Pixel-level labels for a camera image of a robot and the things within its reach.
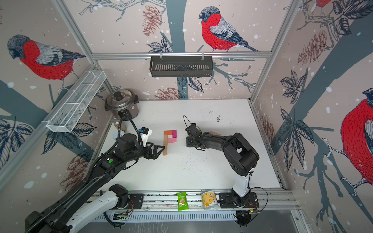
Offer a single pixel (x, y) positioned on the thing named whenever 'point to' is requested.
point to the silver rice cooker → (122, 103)
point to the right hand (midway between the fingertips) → (190, 140)
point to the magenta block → (174, 134)
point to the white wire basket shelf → (65, 118)
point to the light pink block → (172, 140)
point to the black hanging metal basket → (181, 67)
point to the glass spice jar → (116, 123)
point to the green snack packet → (182, 201)
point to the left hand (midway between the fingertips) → (160, 143)
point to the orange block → (168, 132)
